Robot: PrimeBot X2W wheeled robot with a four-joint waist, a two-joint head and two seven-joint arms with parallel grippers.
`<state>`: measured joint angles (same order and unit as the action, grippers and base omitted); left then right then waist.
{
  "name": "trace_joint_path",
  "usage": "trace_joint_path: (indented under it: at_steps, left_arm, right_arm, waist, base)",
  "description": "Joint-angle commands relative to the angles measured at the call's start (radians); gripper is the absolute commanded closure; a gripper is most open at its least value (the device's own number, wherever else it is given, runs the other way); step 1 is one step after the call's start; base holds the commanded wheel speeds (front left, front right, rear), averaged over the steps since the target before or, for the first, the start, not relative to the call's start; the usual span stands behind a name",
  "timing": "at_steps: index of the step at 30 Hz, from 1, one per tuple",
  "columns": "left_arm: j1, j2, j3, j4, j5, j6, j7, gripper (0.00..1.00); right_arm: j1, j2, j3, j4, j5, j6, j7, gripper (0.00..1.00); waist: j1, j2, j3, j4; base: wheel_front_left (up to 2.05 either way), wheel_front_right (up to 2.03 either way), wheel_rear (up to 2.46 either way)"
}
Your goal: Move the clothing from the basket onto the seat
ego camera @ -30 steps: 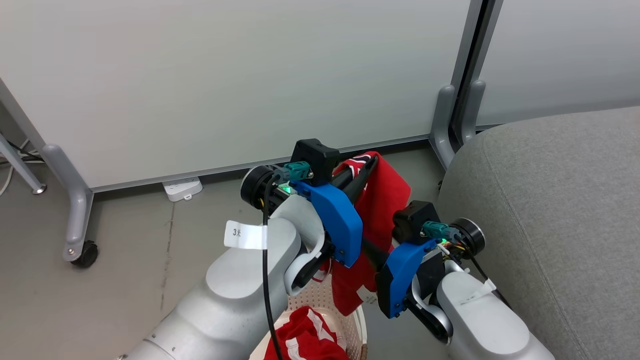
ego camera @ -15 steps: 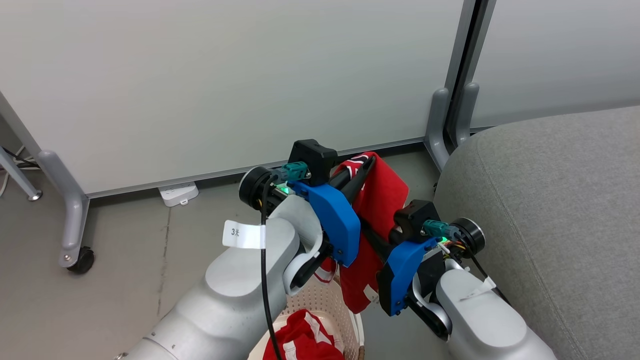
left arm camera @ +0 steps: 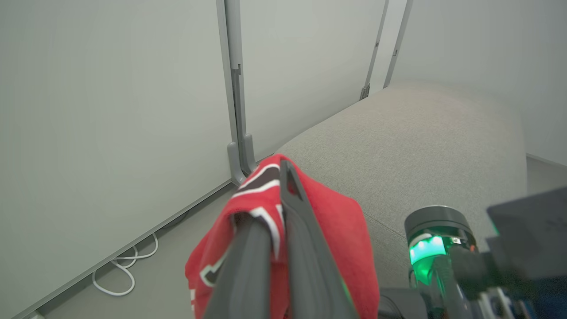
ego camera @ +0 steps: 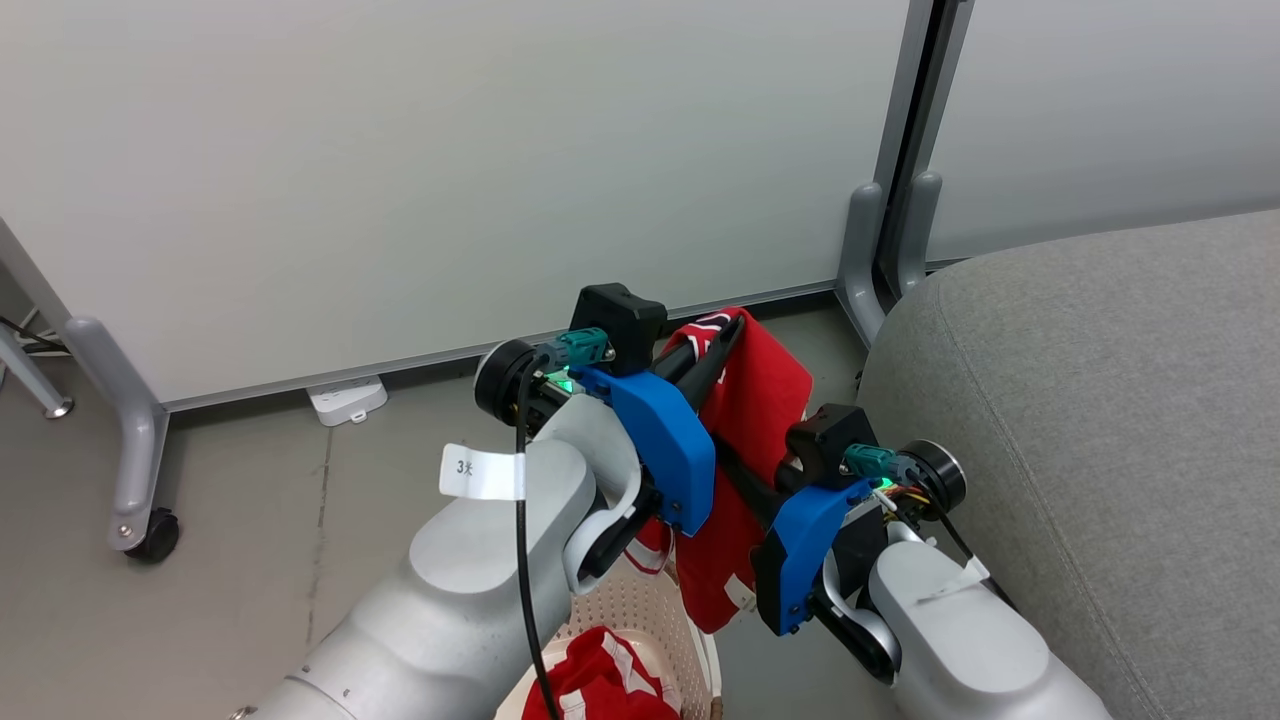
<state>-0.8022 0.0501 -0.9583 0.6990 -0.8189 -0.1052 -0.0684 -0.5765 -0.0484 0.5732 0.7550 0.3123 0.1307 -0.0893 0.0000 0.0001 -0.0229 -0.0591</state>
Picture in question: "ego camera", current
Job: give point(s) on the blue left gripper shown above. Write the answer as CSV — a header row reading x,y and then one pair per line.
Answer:
x,y
665,450

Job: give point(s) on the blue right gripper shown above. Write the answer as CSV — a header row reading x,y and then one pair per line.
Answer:
x,y
795,550

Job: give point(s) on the red shirt with white hem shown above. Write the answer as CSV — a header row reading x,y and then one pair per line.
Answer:
x,y
770,400

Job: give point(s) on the red white garment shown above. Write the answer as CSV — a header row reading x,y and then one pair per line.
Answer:
x,y
600,680

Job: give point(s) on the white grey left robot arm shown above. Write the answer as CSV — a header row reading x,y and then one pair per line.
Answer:
x,y
470,600

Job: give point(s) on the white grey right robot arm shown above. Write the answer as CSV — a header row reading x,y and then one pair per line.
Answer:
x,y
960,640

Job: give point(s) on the cream perforated laundry basket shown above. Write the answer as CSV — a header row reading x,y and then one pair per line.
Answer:
x,y
630,605

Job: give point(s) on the short grey partition foot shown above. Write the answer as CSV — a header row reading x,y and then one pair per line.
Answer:
x,y
860,260
920,230

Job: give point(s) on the white tape tag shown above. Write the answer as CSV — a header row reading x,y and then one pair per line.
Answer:
x,y
955,582

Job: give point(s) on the wide white partition panel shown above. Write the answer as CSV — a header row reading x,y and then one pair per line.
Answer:
x,y
400,180

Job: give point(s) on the grey fabric sofa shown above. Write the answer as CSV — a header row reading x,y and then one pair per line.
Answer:
x,y
1100,400

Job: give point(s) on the narrow white partition panel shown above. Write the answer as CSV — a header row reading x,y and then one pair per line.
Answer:
x,y
1120,100

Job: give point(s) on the grey partition foot with caster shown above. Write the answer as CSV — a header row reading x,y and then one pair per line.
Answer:
x,y
130,420

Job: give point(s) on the black caster wheel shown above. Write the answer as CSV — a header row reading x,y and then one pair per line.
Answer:
x,y
155,537

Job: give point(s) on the grey metal stand leg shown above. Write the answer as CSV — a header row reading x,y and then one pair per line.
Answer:
x,y
30,375

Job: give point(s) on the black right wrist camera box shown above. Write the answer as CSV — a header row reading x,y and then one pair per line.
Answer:
x,y
825,435

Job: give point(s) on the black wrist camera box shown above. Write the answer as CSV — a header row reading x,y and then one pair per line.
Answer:
x,y
620,315
825,435

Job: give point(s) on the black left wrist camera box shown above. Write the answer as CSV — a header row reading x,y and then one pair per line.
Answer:
x,y
620,315

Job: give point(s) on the white wall adapter box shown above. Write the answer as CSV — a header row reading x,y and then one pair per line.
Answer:
x,y
347,400

